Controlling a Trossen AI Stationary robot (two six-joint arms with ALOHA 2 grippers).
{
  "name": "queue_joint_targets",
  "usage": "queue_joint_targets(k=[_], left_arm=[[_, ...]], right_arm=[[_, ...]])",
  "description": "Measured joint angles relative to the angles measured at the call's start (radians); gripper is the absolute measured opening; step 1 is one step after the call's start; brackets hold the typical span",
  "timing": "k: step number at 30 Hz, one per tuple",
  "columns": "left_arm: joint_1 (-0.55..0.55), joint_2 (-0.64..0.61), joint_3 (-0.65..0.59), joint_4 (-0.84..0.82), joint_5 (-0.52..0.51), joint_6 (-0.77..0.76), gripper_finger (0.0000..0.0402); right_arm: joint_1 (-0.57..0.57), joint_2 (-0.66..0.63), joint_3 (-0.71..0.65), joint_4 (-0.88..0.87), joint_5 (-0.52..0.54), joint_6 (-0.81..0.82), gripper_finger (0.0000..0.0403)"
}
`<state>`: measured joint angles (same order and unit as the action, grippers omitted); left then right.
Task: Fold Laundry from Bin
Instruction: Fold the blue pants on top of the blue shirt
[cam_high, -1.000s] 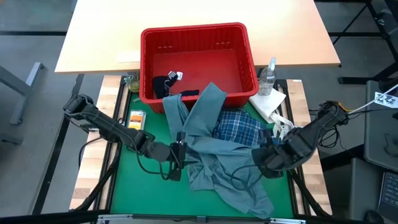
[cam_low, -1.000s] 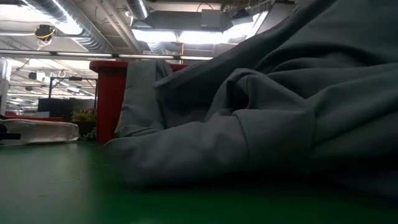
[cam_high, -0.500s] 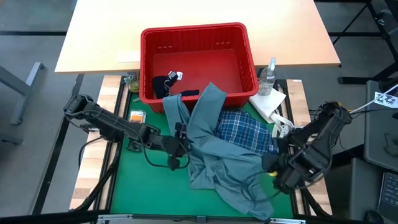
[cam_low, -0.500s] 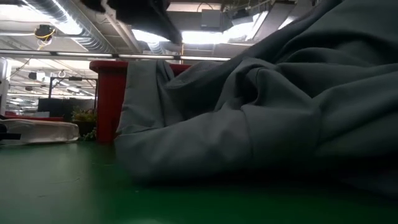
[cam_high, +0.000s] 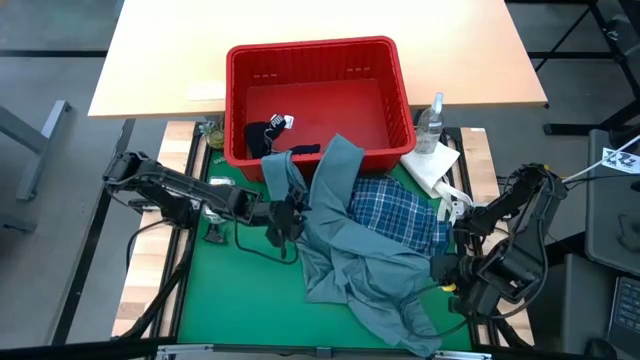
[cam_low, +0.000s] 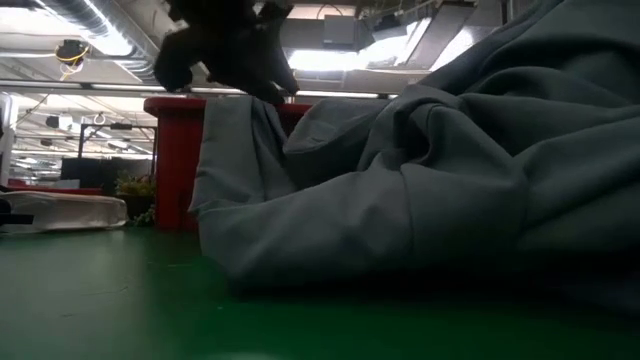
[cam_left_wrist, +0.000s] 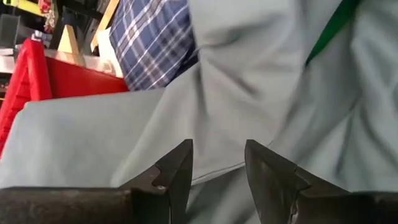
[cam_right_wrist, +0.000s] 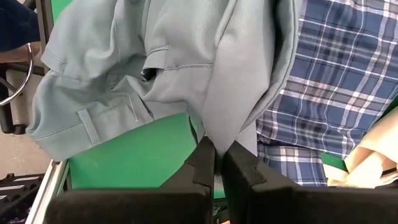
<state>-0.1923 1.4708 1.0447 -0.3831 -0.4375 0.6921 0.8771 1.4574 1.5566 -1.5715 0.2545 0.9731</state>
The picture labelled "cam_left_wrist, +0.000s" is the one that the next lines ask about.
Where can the blue plaid shirt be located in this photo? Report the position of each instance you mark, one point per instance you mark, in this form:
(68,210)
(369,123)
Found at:
(149,40)

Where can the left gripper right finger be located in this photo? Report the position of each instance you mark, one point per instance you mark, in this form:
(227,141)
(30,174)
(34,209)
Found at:
(280,199)

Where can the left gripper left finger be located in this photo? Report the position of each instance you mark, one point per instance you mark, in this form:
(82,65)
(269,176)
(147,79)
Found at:
(77,205)

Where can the beige wooden desk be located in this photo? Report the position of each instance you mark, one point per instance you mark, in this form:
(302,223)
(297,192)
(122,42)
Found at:
(77,59)

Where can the red plastic laundry bin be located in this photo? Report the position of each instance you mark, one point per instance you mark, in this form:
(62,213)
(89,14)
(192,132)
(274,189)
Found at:
(77,81)

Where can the grey garment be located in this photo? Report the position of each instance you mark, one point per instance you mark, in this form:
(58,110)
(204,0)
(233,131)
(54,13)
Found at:
(248,93)

